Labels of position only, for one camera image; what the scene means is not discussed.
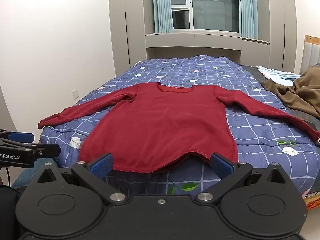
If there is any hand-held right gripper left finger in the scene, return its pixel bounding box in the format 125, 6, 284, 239
37, 153, 126, 204

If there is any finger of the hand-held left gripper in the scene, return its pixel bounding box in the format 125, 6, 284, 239
0, 129, 35, 143
0, 139, 61, 160

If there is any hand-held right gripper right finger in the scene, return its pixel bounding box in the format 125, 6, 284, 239
195, 153, 289, 204

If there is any red knit sweater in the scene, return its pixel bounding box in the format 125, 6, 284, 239
37, 82, 320, 174

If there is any teal cloth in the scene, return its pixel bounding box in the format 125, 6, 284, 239
11, 158, 60, 188

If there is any blue checked floral quilt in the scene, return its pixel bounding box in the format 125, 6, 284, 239
40, 55, 320, 198

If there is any orange cardboard box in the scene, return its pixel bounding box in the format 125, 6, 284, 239
303, 192, 320, 212

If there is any light blue printed cloth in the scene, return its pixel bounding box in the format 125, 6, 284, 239
256, 66, 302, 82

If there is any brown cloth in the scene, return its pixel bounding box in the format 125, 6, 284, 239
260, 65, 320, 118

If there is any beige window cabinet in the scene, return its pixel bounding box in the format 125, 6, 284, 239
145, 32, 271, 67

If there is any beige built-in wardrobe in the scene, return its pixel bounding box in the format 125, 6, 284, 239
266, 0, 301, 74
108, 0, 147, 78

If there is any grey padded wooden headboard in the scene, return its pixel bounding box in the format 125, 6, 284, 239
299, 34, 320, 75

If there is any light blue curtain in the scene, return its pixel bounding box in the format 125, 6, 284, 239
236, 0, 259, 39
152, 0, 173, 34

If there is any black cable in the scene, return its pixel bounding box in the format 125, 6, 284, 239
0, 167, 11, 188

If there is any window with white frame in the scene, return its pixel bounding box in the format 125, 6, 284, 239
169, 0, 240, 33

